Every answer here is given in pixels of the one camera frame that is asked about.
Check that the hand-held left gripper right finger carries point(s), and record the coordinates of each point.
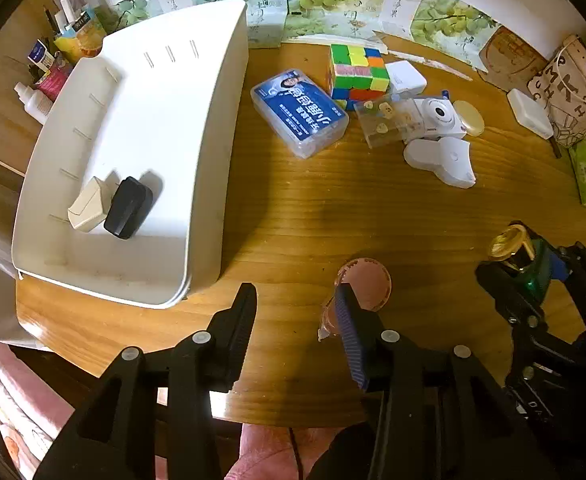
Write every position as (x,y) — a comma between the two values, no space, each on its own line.
(349,335)

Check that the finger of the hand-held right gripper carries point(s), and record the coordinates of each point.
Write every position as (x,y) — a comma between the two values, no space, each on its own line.
(585,280)
(510,300)

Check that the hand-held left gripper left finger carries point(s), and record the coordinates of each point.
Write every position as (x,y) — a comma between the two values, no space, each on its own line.
(235,330)

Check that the green perfume bottle gold cap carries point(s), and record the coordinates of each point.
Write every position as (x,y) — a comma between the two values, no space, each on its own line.
(535,270)

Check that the pink correction tape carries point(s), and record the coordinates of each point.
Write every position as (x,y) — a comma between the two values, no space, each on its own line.
(370,280)

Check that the black charger plug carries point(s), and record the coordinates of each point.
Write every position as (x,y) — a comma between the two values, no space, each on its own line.
(129,207)

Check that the beige pentagon box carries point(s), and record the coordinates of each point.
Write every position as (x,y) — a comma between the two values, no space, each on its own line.
(87,205)

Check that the white toy digital camera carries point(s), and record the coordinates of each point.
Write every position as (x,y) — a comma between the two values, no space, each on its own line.
(438,115)

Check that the clear box of dice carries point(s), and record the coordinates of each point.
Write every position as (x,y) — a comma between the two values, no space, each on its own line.
(385,125)

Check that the white plastic storage bin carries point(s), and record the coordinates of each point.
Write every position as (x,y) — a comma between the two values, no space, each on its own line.
(163,125)

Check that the clear box with blue label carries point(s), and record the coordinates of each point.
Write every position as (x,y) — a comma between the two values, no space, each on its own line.
(298,110)

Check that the multicoloured puzzle cube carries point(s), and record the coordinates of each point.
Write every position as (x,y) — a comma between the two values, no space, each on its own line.
(360,75)

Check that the person's dark clothing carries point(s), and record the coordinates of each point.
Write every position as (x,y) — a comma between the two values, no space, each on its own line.
(343,455)

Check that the white plastic gadget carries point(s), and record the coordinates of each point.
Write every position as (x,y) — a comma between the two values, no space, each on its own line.
(443,160)

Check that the letter patterned storage bag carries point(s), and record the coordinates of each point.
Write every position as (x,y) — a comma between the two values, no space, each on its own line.
(573,105)

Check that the white rectangular soap box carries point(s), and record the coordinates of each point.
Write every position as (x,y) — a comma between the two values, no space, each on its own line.
(530,112)

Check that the round gold tin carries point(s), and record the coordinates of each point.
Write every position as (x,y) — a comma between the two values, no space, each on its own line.
(470,117)

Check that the pink printed bedding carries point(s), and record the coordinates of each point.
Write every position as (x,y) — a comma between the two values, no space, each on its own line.
(18,410)

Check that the brown cartoon cardboard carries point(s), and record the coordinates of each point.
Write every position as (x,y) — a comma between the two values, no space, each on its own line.
(513,57)

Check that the small white square box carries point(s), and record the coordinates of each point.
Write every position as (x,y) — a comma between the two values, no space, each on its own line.
(405,77)

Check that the white paper strip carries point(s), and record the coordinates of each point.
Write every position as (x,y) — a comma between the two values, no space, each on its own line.
(433,65)

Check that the yellow pouch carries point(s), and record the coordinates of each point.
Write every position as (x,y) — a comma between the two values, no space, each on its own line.
(83,35)

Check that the white slim tube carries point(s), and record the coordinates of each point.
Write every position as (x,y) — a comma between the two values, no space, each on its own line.
(70,10)

